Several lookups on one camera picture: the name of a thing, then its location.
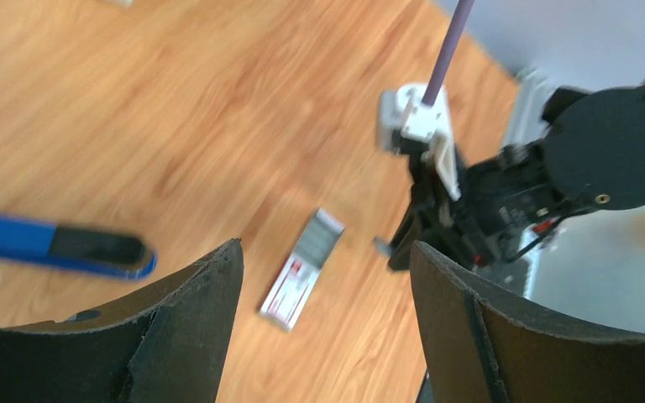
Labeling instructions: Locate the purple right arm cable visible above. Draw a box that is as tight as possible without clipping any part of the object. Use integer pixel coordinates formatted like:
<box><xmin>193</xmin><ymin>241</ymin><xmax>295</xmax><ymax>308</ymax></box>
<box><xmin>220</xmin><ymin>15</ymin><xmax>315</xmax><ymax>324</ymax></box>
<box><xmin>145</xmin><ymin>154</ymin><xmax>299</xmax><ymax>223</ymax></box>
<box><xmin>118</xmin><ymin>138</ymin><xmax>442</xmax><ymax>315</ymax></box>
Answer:
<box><xmin>421</xmin><ymin>0</ymin><xmax>476</xmax><ymax>107</ymax></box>

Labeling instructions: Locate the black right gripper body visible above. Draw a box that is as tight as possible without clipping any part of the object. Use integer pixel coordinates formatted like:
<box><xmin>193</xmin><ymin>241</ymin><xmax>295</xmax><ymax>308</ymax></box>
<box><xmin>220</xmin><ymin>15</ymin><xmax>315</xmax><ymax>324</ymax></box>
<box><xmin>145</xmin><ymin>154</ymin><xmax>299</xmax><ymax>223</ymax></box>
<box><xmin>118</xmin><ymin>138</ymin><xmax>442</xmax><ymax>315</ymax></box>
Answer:
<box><xmin>388</xmin><ymin>142</ymin><xmax>565</xmax><ymax>271</ymax></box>

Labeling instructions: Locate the blue black stapler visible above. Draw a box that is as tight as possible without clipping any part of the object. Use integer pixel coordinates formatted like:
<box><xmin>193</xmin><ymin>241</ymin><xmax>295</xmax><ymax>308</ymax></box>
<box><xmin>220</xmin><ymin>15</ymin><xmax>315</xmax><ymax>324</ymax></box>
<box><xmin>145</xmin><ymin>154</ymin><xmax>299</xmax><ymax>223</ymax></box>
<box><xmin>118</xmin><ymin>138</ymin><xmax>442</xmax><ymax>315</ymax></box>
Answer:
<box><xmin>0</xmin><ymin>214</ymin><xmax>157</xmax><ymax>280</ymax></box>

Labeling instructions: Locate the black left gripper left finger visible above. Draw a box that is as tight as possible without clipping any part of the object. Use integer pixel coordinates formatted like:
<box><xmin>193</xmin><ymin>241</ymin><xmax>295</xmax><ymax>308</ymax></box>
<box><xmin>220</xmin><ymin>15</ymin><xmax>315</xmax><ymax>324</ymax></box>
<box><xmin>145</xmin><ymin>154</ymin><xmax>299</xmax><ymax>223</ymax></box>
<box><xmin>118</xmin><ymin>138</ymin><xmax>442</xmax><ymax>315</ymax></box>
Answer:
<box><xmin>0</xmin><ymin>238</ymin><xmax>244</xmax><ymax>402</ymax></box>

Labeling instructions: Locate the long silver staple strip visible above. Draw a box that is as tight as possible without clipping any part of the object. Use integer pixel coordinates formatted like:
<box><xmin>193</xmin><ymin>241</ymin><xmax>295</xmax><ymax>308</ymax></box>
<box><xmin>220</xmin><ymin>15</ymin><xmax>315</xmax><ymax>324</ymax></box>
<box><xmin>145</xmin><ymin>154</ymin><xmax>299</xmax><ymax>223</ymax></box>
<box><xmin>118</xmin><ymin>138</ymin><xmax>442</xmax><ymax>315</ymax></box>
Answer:
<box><xmin>373</xmin><ymin>236</ymin><xmax>394</xmax><ymax>258</ymax></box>

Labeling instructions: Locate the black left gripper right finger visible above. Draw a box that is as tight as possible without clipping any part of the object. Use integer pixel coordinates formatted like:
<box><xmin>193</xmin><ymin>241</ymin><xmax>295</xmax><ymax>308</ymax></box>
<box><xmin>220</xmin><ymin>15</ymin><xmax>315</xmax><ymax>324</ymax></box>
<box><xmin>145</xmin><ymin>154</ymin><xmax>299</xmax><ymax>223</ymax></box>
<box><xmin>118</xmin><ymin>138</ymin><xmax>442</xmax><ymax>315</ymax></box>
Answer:
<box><xmin>410</xmin><ymin>242</ymin><xmax>645</xmax><ymax>402</ymax></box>

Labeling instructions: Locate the red white staple box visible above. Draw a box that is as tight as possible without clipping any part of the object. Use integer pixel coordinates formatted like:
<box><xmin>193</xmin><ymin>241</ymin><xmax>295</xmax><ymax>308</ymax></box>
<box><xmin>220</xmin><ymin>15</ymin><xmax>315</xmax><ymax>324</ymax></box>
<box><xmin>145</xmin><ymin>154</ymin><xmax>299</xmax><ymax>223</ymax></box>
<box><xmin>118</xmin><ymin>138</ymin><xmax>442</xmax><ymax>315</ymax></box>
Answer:
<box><xmin>260</xmin><ymin>208</ymin><xmax>345</xmax><ymax>332</ymax></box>

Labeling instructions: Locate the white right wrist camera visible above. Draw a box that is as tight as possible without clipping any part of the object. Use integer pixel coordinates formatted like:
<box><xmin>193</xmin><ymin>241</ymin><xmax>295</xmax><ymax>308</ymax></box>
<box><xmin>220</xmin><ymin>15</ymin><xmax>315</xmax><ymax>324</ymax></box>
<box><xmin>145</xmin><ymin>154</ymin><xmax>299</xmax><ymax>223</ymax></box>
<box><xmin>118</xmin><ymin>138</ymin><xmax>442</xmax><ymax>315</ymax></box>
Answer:
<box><xmin>375</xmin><ymin>83</ymin><xmax>461</xmax><ymax>201</ymax></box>

